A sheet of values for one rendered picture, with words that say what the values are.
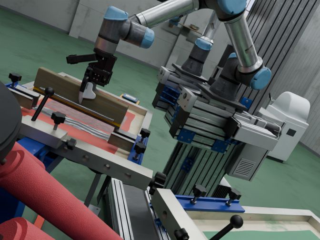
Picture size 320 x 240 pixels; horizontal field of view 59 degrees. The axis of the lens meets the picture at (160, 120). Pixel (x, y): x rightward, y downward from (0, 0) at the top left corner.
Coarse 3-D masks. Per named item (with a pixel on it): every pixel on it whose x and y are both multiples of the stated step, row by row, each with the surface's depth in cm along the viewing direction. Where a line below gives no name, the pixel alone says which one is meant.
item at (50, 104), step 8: (48, 104) 124; (56, 104) 128; (24, 112) 108; (32, 112) 111; (40, 112) 114; (64, 112) 123; (72, 112) 127; (80, 112) 131; (48, 120) 110; (64, 128) 110
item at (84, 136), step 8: (128, 112) 159; (80, 120) 123; (88, 120) 126; (96, 120) 130; (128, 120) 148; (72, 128) 113; (96, 128) 122; (104, 128) 126; (112, 128) 130; (120, 128) 134; (128, 128) 138; (72, 136) 107; (80, 136) 110; (88, 136) 112; (96, 144) 109; (104, 144) 112; (112, 152) 108
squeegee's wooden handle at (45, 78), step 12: (48, 72) 104; (36, 84) 105; (48, 84) 105; (60, 84) 105; (72, 84) 104; (72, 96) 106; (96, 96) 105; (96, 108) 106; (108, 108) 106; (120, 108) 106; (120, 120) 107
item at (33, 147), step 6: (24, 138) 76; (24, 144) 73; (30, 144) 75; (36, 144) 76; (42, 144) 77; (30, 150) 72; (36, 150) 73; (42, 150) 77; (48, 150) 83; (36, 156) 74
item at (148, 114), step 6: (72, 78) 163; (24, 84) 124; (30, 84) 127; (102, 90) 165; (108, 96) 164; (114, 96) 164; (126, 102) 165; (132, 108) 165; (138, 108) 165; (144, 108) 168; (144, 114) 166; (150, 114) 162; (144, 120) 147; (150, 120) 151; (144, 126) 139; (138, 132) 135
